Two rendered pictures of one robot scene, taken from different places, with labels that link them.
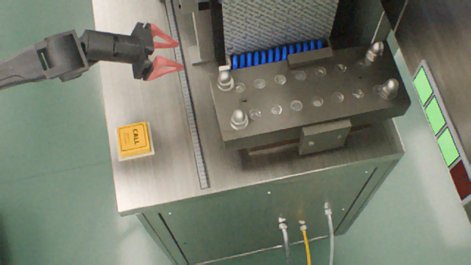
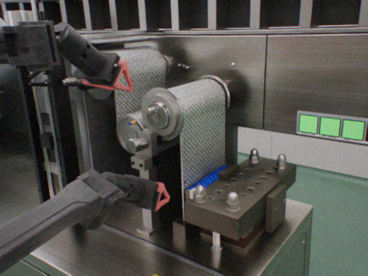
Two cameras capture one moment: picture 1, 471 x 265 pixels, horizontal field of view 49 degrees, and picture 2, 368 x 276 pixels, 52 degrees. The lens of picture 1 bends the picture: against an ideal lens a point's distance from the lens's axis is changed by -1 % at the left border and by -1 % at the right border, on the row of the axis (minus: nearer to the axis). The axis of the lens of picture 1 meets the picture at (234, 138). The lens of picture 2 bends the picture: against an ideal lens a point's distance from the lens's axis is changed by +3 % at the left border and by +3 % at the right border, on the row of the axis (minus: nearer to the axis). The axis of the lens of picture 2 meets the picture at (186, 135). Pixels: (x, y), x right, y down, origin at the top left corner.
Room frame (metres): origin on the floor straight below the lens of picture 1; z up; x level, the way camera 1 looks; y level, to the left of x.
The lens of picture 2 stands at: (-0.05, 0.66, 1.50)
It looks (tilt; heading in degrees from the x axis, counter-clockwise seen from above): 18 degrees down; 315
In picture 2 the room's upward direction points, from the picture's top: 2 degrees counter-clockwise
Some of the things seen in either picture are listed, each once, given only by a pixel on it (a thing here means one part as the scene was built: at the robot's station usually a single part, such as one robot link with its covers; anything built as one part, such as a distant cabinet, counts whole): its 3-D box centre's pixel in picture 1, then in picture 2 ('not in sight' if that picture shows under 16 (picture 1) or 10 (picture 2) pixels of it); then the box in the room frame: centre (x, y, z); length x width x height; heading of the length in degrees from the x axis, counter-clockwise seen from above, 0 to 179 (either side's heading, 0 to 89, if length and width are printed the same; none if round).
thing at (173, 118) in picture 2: not in sight; (186, 106); (0.70, -0.10, 1.25); 0.26 x 0.12 x 0.12; 99
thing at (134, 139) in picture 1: (133, 139); not in sight; (0.49, 0.23, 0.91); 0.07 x 0.07 x 0.02; 9
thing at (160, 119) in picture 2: not in sight; (158, 115); (0.68, 0.03, 1.25); 0.07 x 0.02 x 0.07; 9
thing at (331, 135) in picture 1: (323, 138); (276, 207); (0.44, -0.19, 0.96); 0.10 x 0.03 x 0.11; 99
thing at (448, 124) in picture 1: (442, 131); (341, 127); (0.35, -0.36, 1.18); 0.25 x 0.01 x 0.07; 9
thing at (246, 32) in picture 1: (280, 22); (204, 151); (0.64, -0.11, 1.11); 0.23 x 0.01 x 0.18; 99
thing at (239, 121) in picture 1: (238, 117); (233, 200); (0.46, -0.01, 1.05); 0.04 x 0.04 x 0.04
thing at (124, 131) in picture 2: not in sight; (157, 123); (0.82, -0.08, 1.17); 0.26 x 0.12 x 0.12; 99
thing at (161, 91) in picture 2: not in sight; (161, 114); (0.68, 0.02, 1.25); 0.15 x 0.01 x 0.15; 9
